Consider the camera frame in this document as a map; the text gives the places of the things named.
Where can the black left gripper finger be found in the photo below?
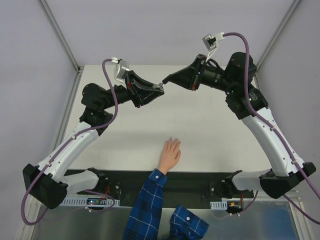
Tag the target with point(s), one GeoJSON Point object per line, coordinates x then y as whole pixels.
{"type": "Point", "coordinates": [145, 96]}
{"type": "Point", "coordinates": [134, 79]}

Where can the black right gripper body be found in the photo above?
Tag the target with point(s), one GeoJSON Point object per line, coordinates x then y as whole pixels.
{"type": "Point", "coordinates": [196, 73]}

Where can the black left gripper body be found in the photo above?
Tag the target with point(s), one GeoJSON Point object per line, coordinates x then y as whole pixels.
{"type": "Point", "coordinates": [133, 90]}

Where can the blue plaid sleeve forearm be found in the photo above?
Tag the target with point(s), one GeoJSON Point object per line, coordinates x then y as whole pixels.
{"type": "Point", "coordinates": [145, 216]}

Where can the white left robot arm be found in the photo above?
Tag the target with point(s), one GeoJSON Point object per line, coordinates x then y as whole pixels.
{"type": "Point", "coordinates": [47, 181]}

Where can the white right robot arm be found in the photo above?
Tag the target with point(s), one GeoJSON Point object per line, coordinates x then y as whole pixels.
{"type": "Point", "coordinates": [288, 169]}

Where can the person's left hand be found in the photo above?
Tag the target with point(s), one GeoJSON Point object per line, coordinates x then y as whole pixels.
{"type": "Point", "coordinates": [170, 155]}

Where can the blue plaid shirt part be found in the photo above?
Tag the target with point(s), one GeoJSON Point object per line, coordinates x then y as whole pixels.
{"type": "Point", "coordinates": [184, 225]}

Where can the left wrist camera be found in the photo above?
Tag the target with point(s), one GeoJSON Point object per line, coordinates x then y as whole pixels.
{"type": "Point", "coordinates": [121, 70]}

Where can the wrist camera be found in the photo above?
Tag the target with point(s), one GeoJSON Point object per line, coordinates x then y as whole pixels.
{"type": "Point", "coordinates": [211, 43]}
{"type": "Point", "coordinates": [121, 70]}

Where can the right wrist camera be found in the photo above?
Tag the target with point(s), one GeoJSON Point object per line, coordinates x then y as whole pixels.
{"type": "Point", "coordinates": [211, 43]}

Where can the left aluminium frame post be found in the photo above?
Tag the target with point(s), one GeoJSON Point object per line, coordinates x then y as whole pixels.
{"type": "Point", "coordinates": [59, 35]}

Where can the aluminium frame post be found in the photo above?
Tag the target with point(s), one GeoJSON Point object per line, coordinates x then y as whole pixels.
{"type": "Point", "coordinates": [284, 22]}
{"type": "Point", "coordinates": [59, 35]}

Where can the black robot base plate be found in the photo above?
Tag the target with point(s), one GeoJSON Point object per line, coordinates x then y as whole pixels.
{"type": "Point", "coordinates": [194, 190]}

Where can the left white cable duct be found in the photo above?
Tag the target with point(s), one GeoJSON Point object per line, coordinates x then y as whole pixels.
{"type": "Point", "coordinates": [84, 201]}

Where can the white cable duct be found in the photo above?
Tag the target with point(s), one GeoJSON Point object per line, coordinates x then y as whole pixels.
{"type": "Point", "coordinates": [219, 205]}
{"type": "Point", "coordinates": [84, 201]}

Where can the right aluminium frame post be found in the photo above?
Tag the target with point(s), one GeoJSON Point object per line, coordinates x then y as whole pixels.
{"type": "Point", "coordinates": [284, 22]}

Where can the right white cable duct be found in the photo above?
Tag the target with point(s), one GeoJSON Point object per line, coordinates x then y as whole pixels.
{"type": "Point", "coordinates": [219, 205]}

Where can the aluminium front rail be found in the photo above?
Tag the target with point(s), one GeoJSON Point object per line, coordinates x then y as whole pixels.
{"type": "Point", "coordinates": [293, 195]}

